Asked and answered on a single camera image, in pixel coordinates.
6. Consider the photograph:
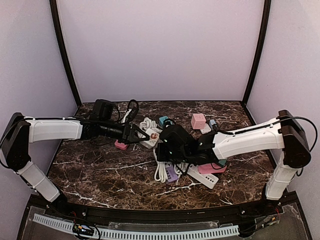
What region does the pink adapter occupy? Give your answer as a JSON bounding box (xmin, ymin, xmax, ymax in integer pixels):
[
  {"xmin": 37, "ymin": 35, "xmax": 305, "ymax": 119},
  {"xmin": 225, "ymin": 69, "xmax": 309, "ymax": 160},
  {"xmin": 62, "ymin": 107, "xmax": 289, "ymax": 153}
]
[{"xmin": 114, "ymin": 140, "xmax": 128, "ymax": 150}]

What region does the white round power plug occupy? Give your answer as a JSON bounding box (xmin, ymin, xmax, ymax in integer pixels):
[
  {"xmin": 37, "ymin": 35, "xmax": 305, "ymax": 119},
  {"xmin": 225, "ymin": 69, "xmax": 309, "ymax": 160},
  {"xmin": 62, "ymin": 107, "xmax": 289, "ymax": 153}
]
[{"xmin": 140, "ymin": 128, "xmax": 161, "ymax": 149}]

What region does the pink cube socket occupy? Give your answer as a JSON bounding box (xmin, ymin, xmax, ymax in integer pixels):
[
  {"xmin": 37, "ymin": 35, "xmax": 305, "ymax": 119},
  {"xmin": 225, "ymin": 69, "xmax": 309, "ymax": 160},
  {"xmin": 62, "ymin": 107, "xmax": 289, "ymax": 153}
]
[{"xmin": 191, "ymin": 113, "xmax": 206, "ymax": 130}]

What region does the light blue charger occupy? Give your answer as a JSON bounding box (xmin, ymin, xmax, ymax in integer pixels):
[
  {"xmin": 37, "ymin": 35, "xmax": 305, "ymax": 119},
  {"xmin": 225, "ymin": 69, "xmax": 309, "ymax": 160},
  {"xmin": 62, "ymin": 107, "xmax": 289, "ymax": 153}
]
[{"xmin": 208, "ymin": 119, "xmax": 219, "ymax": 131}]

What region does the white square adapter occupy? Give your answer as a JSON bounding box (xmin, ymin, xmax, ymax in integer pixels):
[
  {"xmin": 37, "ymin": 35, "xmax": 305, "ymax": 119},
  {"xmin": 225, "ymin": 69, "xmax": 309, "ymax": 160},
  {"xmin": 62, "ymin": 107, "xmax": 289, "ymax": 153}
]
[{"xmin": 200, "ymin": 123, "xmax": 212, "ymax": 135}]

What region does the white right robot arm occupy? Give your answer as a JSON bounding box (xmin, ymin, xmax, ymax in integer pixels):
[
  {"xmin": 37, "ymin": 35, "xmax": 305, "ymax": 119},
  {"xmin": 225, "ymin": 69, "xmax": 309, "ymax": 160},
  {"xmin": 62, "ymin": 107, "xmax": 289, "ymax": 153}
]
[{"xmin": 153, "ymin": 110, "xmax": 315, "ymax": 201}]

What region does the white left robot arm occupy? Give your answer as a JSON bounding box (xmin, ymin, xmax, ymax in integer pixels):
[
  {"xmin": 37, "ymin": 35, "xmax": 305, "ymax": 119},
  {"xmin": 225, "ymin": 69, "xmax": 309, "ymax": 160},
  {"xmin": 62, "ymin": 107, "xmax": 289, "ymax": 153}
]
[{"xmin": 0, "ymin": 99, "xmax": 150, "ymax": 204}]

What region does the teal power strip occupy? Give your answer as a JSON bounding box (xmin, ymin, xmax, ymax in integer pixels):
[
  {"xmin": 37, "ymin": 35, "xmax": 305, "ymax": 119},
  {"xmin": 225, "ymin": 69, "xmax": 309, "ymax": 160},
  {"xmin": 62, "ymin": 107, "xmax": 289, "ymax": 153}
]
[{"xmin": 159, "ymin": 116, "xmax": 173, "ymax": 128}]

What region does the purple power strip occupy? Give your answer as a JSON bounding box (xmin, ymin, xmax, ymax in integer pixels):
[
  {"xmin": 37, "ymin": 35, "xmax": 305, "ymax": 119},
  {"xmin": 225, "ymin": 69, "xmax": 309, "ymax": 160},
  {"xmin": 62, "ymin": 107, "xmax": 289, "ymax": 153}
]
[{"xmin": 165, "ymin": 163, "xmax": 179, "ymax": 184}]

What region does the pink triangular power strip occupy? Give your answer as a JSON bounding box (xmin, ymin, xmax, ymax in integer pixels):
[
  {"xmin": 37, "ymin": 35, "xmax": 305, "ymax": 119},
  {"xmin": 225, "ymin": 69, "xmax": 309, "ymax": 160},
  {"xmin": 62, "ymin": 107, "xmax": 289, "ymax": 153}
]
[{"xmin": 197, "ymin": 163, "xmax": 227, "ymax": 174}]

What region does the white power strip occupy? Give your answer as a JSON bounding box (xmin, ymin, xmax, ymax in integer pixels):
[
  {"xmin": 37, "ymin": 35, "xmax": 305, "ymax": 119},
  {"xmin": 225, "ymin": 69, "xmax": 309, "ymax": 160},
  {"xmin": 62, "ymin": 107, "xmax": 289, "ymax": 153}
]
[{"xmin": 187, "ymin": 165, "xmax": 219, "ymax": 190}]

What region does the teal charger cube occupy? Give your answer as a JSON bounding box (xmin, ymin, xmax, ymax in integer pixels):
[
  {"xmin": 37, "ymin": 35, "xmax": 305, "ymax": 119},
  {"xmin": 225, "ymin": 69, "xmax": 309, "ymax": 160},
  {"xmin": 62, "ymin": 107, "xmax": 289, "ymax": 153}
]
[{"xmin": 216, "ymin": 159, "xmax": 227, "ymax": 168}]

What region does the small circuit board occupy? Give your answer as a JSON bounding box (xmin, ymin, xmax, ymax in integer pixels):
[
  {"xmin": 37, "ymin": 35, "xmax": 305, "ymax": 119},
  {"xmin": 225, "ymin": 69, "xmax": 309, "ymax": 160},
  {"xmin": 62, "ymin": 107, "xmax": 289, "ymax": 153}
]
[{"xmin": 72, "ymin": 224, "xmax": 94, "ymax": 236}]

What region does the white power cord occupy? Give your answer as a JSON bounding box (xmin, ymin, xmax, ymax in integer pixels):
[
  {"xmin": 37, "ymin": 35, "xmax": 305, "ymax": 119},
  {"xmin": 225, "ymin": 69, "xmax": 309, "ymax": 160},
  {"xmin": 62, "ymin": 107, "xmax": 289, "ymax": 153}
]
[{"xmin": 138, "ymin": 117, "xmax": 195, "ymax": 183}]

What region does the white cable duct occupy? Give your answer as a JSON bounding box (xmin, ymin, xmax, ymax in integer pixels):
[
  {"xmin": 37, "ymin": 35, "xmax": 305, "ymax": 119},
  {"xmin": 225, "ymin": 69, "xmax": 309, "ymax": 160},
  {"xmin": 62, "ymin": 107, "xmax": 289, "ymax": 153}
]
[{"xmin": 32, "ymin": 213, "xmax": 240, "ymax": 240}]

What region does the black frame post left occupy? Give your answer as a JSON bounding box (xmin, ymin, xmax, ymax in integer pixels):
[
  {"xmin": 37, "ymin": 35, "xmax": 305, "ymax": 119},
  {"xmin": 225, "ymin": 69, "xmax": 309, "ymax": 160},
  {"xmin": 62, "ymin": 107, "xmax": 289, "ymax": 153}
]
[{"xmin": 49, "ymin": 0, "xmax": 82, "ymax": 108}]

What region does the black frame post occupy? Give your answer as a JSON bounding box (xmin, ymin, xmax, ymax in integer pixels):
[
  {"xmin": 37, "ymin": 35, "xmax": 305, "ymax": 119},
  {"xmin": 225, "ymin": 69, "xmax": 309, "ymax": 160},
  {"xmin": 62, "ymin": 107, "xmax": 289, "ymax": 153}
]
[
  {"xmin": 49, "ymin": 0, "xmax": 82, "ymax": 108},
  {"xmin": 241, "ymin": 0, "xmax": 272, "ymax": 106}
]

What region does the black frame post right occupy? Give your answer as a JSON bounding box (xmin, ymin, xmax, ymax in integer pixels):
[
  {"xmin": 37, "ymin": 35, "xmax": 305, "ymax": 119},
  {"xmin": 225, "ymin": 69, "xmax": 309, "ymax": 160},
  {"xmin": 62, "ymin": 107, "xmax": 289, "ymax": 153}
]
[{"xmin": 241, "ymin": 0, "xmax": 272, "ymax": 106}]

